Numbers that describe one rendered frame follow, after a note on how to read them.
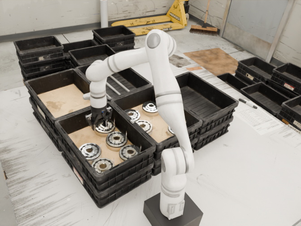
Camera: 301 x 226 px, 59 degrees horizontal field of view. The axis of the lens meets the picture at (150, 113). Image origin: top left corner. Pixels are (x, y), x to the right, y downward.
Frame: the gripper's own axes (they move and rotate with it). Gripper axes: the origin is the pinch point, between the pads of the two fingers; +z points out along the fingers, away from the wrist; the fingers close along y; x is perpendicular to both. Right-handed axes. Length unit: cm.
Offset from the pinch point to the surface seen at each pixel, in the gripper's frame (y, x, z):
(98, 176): -17.3, -31.4, -6.2
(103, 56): 73, 129, 39
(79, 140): -11.1, -0.4, 4.0
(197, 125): 37.2, -30.3, -5.8
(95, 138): -4.2, -3.3, 4.0
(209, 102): 68, -12, 4
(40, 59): 17, 149, 38
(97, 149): -8.3, -13.1, 0.8
